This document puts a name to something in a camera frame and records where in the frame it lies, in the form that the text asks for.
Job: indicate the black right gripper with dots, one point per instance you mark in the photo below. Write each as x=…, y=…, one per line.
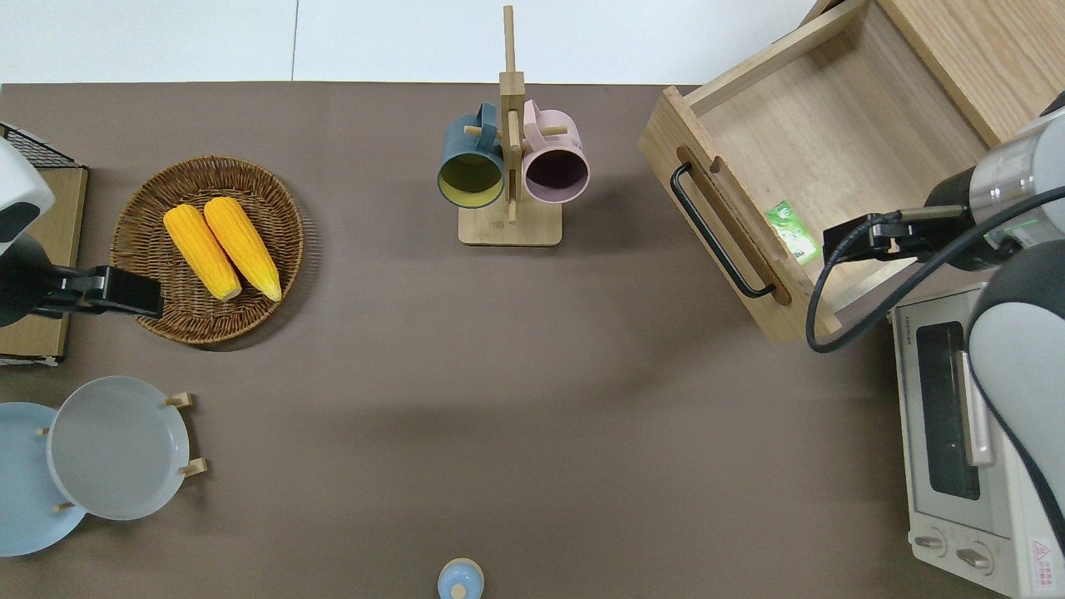
x=865, y=237

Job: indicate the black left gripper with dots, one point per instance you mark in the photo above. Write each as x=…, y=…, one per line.
x=125, y=291

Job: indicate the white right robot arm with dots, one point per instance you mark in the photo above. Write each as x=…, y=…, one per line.
x=1019, y=341

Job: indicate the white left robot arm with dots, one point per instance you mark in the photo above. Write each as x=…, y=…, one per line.
x=17, y=187

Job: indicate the green snack packet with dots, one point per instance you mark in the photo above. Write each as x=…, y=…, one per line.
x=792, y=233

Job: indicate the yellow corn cob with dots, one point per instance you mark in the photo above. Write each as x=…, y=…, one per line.
x=243, y=245
x=200, y=249

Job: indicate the flat wooden board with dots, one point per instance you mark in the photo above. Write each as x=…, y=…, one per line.
x=62, y=225

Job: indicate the round wicker basket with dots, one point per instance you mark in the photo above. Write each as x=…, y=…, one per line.
x=150, y=200

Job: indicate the wooden plate rack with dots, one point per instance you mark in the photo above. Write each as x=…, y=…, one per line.
x=179, y=400

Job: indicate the grey plate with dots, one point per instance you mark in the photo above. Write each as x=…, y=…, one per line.
x=116, y=449

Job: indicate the wooden cabinet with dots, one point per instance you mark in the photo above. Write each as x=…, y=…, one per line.
x=998, y=50

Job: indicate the light blue plate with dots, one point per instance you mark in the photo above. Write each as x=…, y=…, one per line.
x=25, y=499

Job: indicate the white toaster oven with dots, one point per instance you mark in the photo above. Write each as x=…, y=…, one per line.
x=940, y=466

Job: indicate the pink mug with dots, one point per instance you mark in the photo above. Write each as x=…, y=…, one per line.
x=553, y=137

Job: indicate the wooden mug tree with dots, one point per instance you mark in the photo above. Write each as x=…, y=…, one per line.
x=510, y=229

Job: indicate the dark blue mug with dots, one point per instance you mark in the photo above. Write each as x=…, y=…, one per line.
x=466, y=141

